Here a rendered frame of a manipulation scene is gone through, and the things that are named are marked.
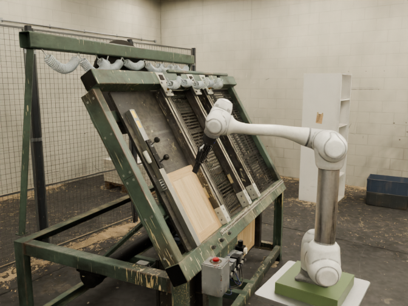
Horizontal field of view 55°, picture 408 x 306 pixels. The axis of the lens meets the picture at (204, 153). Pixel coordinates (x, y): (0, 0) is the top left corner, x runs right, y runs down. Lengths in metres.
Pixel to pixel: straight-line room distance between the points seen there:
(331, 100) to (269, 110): 2.19
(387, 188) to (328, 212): 4.69
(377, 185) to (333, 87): 1.69
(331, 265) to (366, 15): 6.13
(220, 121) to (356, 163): 6.04
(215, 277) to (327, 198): 0.72
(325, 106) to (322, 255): 4.48
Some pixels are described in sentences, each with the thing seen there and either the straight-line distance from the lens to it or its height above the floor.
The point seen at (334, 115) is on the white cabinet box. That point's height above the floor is 1.42.
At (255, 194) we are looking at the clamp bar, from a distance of 3.42.
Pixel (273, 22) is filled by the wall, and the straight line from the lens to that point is 8.25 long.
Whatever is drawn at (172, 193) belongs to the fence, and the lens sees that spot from 2.43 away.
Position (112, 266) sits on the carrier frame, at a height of 0.78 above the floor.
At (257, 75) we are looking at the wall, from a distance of 8.31.
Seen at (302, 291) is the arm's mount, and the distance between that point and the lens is 2.22.
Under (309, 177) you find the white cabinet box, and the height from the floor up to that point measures 0.40.
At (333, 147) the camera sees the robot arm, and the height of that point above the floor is 1.59.
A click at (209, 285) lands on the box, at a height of 0.82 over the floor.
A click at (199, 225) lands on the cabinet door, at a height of 0.97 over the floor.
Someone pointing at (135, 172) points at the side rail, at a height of 1.39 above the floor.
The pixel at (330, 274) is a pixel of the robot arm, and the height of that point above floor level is 0.99.
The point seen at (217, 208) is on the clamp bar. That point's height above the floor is 1.01.
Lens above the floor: 1.87
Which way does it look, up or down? 10 degrees down
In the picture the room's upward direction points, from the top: straight up
